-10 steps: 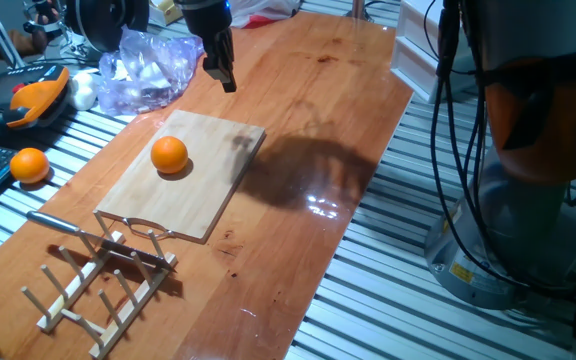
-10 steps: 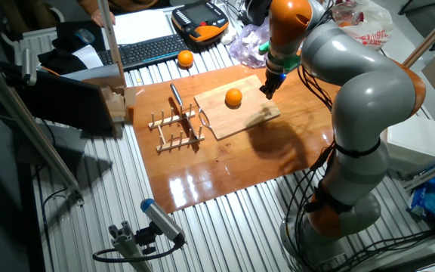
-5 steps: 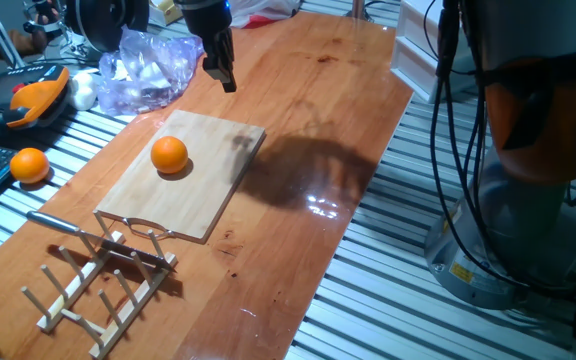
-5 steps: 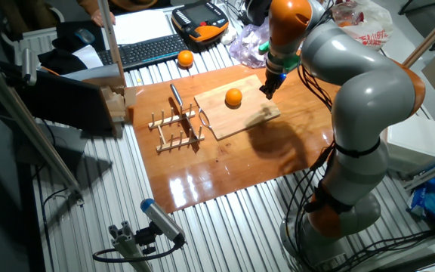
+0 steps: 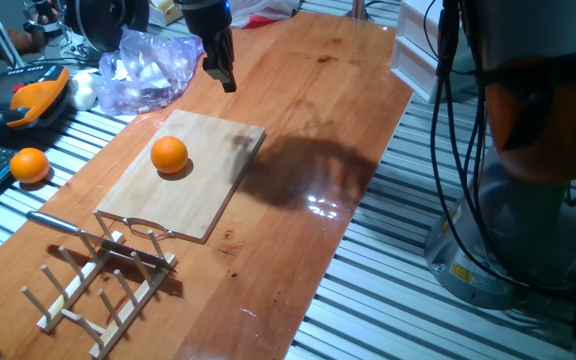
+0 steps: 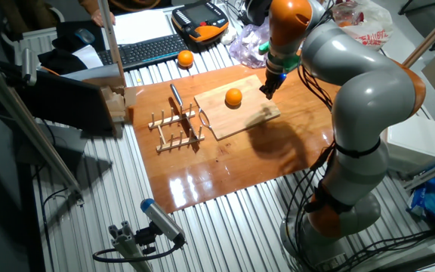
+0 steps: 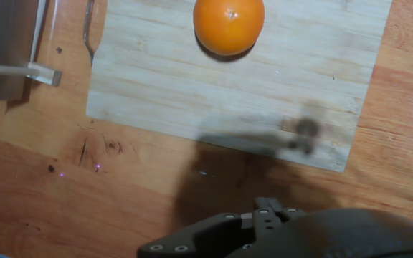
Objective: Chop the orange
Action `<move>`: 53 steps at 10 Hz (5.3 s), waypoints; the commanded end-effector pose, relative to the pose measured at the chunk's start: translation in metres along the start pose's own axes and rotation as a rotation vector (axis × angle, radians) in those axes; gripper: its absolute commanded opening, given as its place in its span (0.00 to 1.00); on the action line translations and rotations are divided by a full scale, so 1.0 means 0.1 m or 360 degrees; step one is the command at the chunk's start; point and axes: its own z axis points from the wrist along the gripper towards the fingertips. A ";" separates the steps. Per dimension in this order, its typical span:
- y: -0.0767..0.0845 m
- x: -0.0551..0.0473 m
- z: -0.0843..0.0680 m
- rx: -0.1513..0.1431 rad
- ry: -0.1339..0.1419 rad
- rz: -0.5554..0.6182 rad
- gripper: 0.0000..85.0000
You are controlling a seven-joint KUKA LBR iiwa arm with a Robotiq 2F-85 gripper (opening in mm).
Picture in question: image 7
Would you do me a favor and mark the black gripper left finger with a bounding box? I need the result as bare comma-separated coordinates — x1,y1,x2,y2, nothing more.
136,196,270,258

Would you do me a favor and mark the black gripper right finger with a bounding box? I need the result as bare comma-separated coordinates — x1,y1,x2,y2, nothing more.
267,196,307,230

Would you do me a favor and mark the round orange fruit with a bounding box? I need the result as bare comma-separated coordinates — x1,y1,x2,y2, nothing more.
193,0,265,57

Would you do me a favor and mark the wooden peg dish rack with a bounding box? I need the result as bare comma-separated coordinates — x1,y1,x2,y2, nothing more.
0,0,63,87

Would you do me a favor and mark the wooden cutting board metal handle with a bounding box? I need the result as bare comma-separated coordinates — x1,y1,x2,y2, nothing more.
82,0,394,173

